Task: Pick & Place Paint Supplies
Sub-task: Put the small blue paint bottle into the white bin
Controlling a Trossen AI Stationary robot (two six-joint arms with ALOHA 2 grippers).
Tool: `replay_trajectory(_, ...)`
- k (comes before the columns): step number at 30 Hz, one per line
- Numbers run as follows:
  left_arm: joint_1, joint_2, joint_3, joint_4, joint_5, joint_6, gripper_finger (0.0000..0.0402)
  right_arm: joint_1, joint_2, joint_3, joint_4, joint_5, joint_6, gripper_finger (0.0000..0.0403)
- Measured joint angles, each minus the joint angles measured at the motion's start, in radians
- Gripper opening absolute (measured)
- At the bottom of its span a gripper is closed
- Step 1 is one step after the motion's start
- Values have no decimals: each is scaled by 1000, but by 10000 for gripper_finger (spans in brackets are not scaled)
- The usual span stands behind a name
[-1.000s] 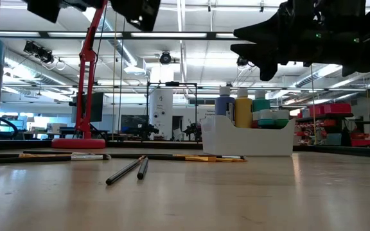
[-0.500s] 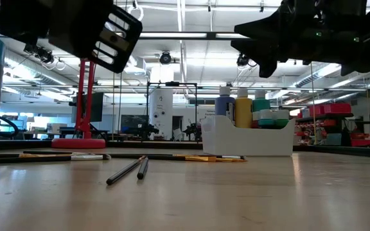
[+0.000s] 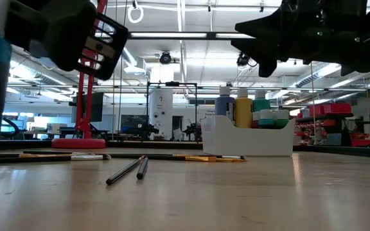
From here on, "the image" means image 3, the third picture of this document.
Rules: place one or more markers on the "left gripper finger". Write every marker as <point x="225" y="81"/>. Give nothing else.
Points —
<point x="63" y="32"/>

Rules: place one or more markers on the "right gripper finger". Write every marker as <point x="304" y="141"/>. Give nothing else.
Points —
<point x="268" y="25"/>
<point x="265" y="53"/>

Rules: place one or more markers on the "large turquoise paint bottle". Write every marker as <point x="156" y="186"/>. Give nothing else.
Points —
<point x="261" y="104"/>

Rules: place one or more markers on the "large yellow paint bottle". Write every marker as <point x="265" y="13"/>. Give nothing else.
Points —
<point x="243" y="112"/>

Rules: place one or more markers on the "small brown paint bottle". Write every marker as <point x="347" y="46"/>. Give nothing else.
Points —
<point x="255" y="115"/>

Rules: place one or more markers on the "large blue paint bottle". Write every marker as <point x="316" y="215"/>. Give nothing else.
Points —
<point x="223" y="106"/>

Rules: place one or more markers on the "small teal paint bottle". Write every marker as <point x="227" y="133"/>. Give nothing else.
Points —
<point x="266" y="122"/>

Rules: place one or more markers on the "small green paint bottle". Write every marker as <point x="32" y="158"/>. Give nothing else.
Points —
<point x="281" y="122"/>

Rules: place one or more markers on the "black paintbrush yellow band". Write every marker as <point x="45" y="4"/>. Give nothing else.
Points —
<point x="43" y="155"/>

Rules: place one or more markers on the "long black paintbrush gold ferrule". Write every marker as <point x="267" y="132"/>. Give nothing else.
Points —
<point x="124" y="171"/>

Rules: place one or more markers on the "short black paintbrush silver ferrule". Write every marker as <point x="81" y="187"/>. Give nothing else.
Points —
<point x="142" y="168"/>

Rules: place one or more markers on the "black monitor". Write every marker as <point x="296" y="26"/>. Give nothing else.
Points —
<point x="96" y="107"/>

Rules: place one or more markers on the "thin tan pole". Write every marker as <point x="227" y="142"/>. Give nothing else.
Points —
<point x="313" y="106"/>

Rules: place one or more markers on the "black rectangular stand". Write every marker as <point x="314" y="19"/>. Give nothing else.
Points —
<point x="172" y="84"/>

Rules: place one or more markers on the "white cylindrical tank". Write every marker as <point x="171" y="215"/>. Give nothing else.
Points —
<point x="161" y="109"/>

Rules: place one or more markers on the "rack with red bins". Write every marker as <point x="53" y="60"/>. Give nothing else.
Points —
<point x="332" y="108"/>

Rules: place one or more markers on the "white plastic bin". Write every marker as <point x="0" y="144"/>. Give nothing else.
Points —
<point x="246" y="141"/>

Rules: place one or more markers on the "red desk lamp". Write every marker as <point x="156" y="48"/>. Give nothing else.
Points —
<point x="79" y="143"/>

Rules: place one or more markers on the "black background robot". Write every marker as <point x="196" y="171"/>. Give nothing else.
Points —
<point x="193" y="130"/>

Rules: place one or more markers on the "dark wall screen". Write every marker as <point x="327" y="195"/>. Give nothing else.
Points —
<point x="133" y="122"/>

